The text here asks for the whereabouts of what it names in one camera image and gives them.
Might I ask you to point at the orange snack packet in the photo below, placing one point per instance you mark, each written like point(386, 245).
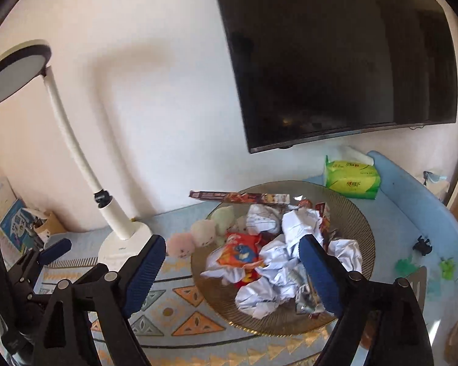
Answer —
point(238, 251)

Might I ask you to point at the three-colour dango plush toy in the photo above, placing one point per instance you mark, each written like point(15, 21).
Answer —
point(204, 232)

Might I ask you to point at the white desk lamp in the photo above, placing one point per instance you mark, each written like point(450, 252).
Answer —
point(118, 221)

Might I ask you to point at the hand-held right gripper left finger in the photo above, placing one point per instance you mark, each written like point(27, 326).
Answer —
point(145, 270)

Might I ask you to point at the brown cardboard box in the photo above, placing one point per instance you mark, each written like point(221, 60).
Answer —
point(51, 224)

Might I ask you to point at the blue cover book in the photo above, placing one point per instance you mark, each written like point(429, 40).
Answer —
point(17, 221)

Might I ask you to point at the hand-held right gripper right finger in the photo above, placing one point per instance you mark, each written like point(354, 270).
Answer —
point(320, 274)

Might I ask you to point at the black wall television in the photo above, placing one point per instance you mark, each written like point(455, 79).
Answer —
point(328, 45)

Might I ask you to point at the green claw clip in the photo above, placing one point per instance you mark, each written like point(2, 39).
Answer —
point(447, 267)
point(406, 265)

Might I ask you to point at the green tissue pack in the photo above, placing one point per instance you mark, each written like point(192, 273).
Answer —
point(351, 183)

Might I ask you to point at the round brown glass plate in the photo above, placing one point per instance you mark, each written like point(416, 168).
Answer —
point(217, 301)

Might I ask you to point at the black claw clip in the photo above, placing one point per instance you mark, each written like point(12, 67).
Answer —
point(423, 246)

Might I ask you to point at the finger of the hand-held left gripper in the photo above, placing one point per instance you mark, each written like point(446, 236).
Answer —
point(36, 308)
point(55, 251)

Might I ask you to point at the blue patterned woven mat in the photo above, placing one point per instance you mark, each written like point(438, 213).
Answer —
point(164, 312)

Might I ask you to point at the pile of papers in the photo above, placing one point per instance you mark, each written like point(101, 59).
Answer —
point(278, 259)

